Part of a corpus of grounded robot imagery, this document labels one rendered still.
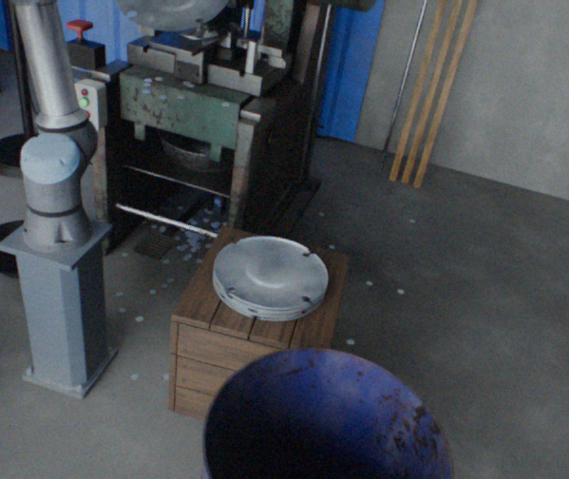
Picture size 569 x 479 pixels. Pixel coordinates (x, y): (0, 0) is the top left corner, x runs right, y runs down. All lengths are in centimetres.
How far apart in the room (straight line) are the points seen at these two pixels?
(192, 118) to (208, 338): 71
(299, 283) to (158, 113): 73
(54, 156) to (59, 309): 38
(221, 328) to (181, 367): 19
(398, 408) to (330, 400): 15
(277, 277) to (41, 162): 60
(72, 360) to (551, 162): 240
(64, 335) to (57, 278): 18
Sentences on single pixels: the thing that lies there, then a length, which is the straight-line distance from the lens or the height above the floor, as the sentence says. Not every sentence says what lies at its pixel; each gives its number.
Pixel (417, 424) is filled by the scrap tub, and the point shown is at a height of 43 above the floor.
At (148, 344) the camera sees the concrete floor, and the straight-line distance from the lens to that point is 180.
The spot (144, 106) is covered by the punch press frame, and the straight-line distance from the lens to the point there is 186.
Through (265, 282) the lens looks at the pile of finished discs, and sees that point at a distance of 142.
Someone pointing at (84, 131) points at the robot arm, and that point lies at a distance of 144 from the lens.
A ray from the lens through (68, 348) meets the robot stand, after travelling 157.
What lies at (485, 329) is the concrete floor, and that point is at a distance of 214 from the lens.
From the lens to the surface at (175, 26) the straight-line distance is 168.
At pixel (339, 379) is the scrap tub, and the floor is 41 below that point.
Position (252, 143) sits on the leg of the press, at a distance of 167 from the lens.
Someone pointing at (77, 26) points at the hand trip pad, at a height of 76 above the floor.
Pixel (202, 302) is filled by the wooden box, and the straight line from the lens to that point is 141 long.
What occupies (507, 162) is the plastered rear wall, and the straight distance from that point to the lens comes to 314.
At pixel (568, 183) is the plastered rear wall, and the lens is 320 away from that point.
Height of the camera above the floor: 129
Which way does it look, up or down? 34 degrees down
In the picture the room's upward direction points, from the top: 10 degrees clockwise
